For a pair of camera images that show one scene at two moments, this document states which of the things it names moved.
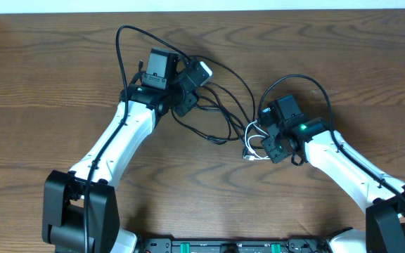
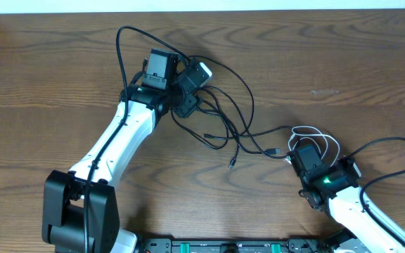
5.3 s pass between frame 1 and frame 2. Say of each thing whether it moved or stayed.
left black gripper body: stayed
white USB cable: moved
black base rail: stayed
